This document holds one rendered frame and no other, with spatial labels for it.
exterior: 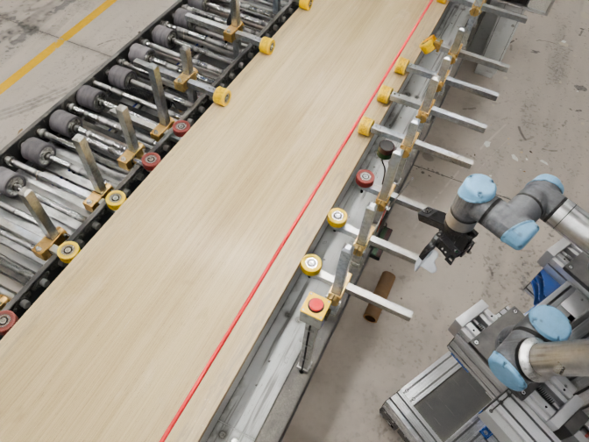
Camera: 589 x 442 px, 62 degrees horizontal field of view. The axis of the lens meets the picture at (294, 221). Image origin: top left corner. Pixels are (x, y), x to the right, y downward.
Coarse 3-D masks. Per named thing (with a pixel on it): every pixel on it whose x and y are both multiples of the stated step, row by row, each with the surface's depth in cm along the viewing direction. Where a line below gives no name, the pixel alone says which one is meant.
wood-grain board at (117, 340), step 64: (320, 0) 290; (384, 0) 293; (256, 64) 253; (320, 64) 256; (384, 64) 258; (192, 128) 225; (256, 128) 227; (320, 128) 229; (192, 192) 203; (256, 192) 205; (320, 192) 207; (128, 256) 185; (192, 256) 186; (256, 256) 187; (64, 320) 169; (128, 320) 170; (192, 320) 171; (256, 320) 172; (0, 384) 156; (64, 384) 157; (128, 384) 158; (192, 384) 159
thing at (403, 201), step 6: (372, 186) 215; (378, 186) 215; (372, 192) 216; (378, 192) 214; (390, 198) 214; (402, 198) 212; (408, 198) 212; (402, 204) 213; (408, 204) 211; (414, 204) 211; (420, 204) 211; (420, 210) 211
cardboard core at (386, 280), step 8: (384, 272) 282; (384, 280) 278; (392, 280) 279; (376, 288) 277; (384, 288) 275; (384, 296) 272; (368, 304) 271; (368, 312) 266; (376, 312) 266; (368, 320) 271; (376, 320) 266
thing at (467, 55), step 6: (444, 48) 260; (450, 48) 259; (462, 54) 258; (468, 54) 257; (474, 54) 257; (468, 60) 259; (474, 60) 257; (480, 60) 256; (486, 60) 255; (492, 60) 255; (486, 66) 257; (492, 66) 255; (498, 66) 254; (504, 66) 253
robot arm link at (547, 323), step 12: (540, 312) 139; (552, 312) 140; (516, 324) 149; (528, 324) 139; (540, 324) 136; (552, 324) 137; (564, 324) 137; (540, 336) 136; (552, 336) 134; (564, 336) 135
